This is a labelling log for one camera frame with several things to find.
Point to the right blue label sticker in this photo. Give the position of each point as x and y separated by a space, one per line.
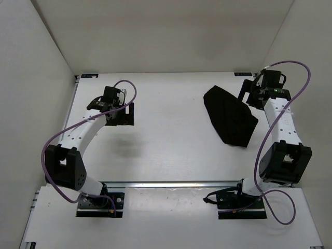
243 74

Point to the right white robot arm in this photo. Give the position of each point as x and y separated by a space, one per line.
285 161

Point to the aluminium rail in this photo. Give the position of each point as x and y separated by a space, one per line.
171 184

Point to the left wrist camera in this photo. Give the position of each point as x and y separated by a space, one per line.
123 94

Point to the left blue label sticker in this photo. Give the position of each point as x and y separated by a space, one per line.
89 75

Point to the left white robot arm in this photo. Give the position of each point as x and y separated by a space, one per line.
64 162

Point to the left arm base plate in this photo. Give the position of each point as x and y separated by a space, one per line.
101 207

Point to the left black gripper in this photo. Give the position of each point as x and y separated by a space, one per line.
126 119

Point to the black skirt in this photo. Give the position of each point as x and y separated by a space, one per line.
232 119

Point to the blue label sticker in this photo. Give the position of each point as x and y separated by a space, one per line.
243 74
89 75

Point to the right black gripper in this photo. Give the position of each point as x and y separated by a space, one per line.
247 87

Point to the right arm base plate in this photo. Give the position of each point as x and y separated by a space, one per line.
232 204

